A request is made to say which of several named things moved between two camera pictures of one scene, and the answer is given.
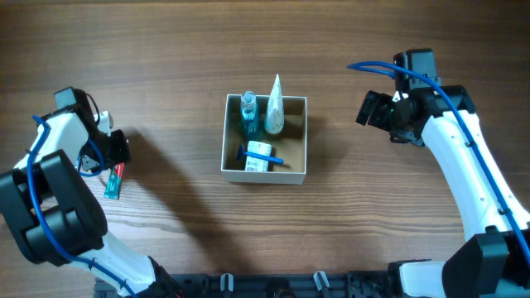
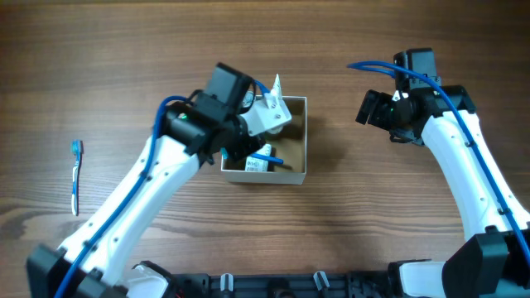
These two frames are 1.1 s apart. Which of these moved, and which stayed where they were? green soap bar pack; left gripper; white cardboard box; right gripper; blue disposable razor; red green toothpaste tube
Moved: left gripper; red green toothpaste tube
Stayed: white cardboard box; right gripper; green soap bar pack; blue disposable razor
